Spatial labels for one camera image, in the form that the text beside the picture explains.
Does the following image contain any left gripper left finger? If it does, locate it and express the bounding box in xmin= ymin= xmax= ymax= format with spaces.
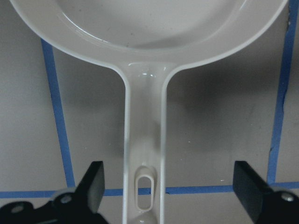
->
xmin=0 ymin=161 xmax=108 ymax=224

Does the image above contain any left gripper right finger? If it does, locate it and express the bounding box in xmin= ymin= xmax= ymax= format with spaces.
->
xmin=233 ymin=161 xmax=299 ymax=224

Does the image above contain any beige plastic dustpan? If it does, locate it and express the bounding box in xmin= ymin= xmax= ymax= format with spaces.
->
xmin=11 ymin=0 xmax=287 ymax=224

